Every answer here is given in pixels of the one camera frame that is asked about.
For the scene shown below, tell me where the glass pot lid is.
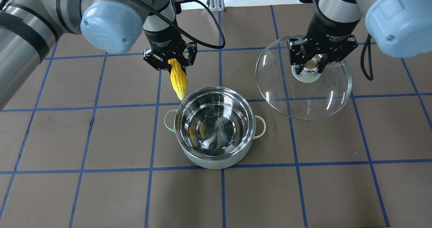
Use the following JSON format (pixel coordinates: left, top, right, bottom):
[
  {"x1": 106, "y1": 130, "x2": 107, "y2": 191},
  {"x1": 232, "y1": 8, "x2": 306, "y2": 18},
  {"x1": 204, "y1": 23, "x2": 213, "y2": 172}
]
[{"x1": 255, "y1": 35, "x2": 352, "y2": 121}]

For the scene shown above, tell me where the pale green electric pot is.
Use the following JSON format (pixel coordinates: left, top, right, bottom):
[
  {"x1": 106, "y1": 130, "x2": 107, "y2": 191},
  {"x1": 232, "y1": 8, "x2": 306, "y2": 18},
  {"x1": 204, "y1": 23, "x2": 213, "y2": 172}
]
[{"x1": 164, "y1": 86, "x2": 267, "y2": 169}]

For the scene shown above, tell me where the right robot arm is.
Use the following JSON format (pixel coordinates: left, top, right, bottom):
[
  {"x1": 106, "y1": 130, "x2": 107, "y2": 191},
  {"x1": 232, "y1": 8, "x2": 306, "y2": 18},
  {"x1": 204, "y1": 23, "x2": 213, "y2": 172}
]
[{"x1": 288, "y1": 0, "x2": 432, "y2": 79}]

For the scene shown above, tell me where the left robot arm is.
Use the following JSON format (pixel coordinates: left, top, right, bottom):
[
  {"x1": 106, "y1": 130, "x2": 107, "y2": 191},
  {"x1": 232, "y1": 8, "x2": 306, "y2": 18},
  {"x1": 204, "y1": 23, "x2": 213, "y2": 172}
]
[{"x1": 1, "y1": 0, "x2": 199, "y2": 109}]

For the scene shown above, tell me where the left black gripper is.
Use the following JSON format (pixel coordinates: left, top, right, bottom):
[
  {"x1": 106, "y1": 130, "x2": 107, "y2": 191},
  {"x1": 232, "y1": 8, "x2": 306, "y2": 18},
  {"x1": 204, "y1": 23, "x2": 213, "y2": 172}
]
[{"x1": 143, "y1": 28, "x2": 197, "y2": 75}]

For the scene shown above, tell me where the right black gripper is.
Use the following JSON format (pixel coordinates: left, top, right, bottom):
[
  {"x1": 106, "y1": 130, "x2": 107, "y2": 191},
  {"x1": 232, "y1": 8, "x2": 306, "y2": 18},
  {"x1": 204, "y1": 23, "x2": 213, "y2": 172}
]
[{"x1": 288, "y1": 12, "x2": 358, "y2": 75}]

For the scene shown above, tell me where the yellow corn cob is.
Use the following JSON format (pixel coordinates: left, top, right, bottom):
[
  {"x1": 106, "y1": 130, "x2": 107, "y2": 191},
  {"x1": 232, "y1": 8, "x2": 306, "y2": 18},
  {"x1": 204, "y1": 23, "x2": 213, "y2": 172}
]
[{"x1": 168, "y1": 59, "x2": 188, "y2": 101}]

